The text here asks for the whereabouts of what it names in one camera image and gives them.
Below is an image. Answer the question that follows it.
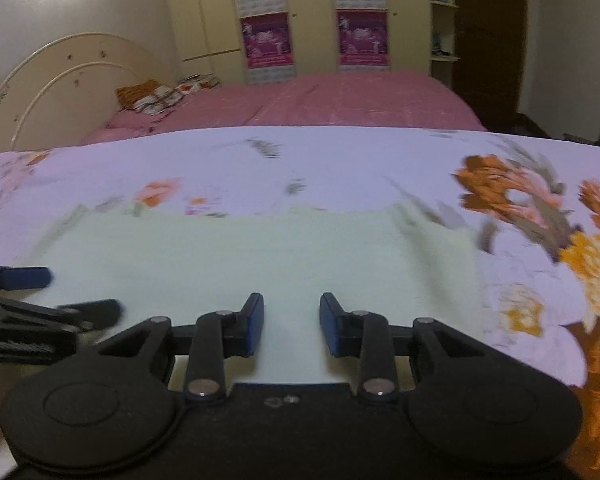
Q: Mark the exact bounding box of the dark wooden door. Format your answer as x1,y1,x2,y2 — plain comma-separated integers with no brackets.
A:
452,0,528,131

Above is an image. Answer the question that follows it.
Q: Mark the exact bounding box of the cream corner shelf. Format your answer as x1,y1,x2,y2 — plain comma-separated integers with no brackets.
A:
429,0,460,91

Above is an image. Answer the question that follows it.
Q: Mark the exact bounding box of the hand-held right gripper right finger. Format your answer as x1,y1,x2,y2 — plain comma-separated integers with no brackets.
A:
320,292,486,405

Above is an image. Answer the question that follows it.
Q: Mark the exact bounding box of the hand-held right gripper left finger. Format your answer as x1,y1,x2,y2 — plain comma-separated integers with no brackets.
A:
100,292,265,403

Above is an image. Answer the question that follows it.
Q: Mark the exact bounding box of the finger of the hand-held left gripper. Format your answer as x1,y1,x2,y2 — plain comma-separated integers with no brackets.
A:
0,262,53,292
55,299,123,331

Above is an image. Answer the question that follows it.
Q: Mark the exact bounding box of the small patterned pillow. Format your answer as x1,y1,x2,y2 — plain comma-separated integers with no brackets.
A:
175,74,218,93

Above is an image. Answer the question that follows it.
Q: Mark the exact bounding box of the cream round headboard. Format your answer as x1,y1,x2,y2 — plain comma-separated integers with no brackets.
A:
0,32,178,161

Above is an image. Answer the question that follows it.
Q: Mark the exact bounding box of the cream wardrobe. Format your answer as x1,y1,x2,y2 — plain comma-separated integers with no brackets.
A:
162,0,433,86

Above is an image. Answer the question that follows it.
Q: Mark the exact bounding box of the purple floral bed sheet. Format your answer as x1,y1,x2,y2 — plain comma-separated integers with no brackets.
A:
0,127,600,480

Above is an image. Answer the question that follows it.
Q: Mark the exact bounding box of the pink checked bed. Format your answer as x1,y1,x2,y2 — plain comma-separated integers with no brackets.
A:
82,69,488,148

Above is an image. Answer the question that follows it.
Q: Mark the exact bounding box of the light green knit sweater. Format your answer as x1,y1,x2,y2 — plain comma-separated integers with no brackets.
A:
20,206,481,396

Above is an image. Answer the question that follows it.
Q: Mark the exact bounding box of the orange patterned pillow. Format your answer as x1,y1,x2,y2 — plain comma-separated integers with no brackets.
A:
116,80,178,113

